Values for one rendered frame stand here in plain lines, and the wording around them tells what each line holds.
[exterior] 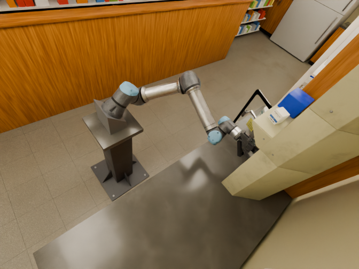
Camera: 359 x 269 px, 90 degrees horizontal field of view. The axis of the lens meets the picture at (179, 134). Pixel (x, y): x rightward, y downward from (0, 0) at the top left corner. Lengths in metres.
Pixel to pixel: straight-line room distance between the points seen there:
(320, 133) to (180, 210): 0.81
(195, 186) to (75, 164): 1.54
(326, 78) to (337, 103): 0.39
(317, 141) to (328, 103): 0.15
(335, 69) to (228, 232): 1.01
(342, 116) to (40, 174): 2.44
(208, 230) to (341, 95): 0.91
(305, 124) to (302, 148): 0.10
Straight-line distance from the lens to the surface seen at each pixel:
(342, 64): 1.10
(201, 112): 1.05
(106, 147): 1.31
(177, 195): 1.19
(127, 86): 1.21
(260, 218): 1.38
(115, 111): 1.24
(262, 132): 0.89
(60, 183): 2.33
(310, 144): 0.83
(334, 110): 0.75
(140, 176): 2.20
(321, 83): 1.14
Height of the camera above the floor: 2.07
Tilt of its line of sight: 54 degrees down
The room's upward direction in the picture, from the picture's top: 20 degrees clockwise
